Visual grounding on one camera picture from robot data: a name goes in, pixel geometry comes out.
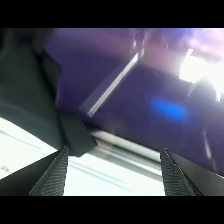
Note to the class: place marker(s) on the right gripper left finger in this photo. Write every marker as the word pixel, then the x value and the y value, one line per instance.
pixel 46 180

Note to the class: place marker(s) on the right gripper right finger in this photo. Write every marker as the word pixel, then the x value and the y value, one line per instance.
pixel 186 180

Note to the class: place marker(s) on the dark green shirt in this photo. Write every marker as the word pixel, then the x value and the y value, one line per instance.
pixel 26 86

